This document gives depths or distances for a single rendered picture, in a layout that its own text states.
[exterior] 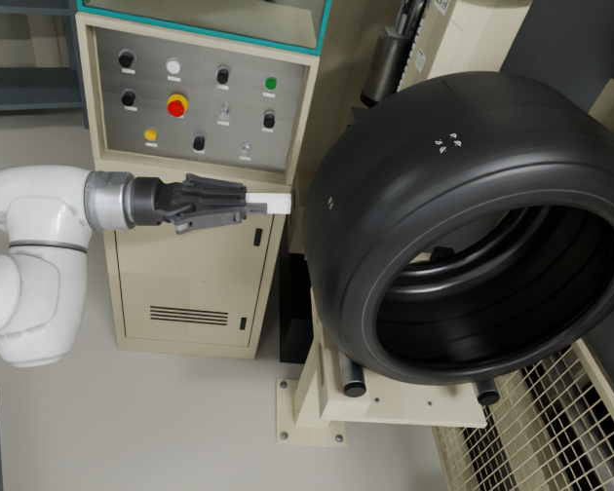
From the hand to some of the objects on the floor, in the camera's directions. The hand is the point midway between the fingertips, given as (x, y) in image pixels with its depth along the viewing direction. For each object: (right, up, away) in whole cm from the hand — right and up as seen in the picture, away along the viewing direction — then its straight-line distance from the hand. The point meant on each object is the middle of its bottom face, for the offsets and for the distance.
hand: (268, 203), depth 72 cm
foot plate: (+7, -72, +108) cm, 130 cm away
